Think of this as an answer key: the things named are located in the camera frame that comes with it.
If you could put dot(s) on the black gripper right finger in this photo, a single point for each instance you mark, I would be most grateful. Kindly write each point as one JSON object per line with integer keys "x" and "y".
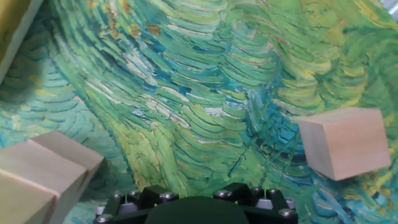
{"x": 267, "y": 207}

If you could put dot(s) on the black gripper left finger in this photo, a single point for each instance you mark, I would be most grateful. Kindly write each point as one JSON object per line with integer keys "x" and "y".
{"x": 130, "y": 205}

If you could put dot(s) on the green blue painted cloth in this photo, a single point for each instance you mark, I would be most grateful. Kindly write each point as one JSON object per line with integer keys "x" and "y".
{"x": 186, "y": 93}

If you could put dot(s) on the gold tissue pack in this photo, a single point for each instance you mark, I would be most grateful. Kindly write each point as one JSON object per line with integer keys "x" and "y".
{"x": 11, "y": 28}

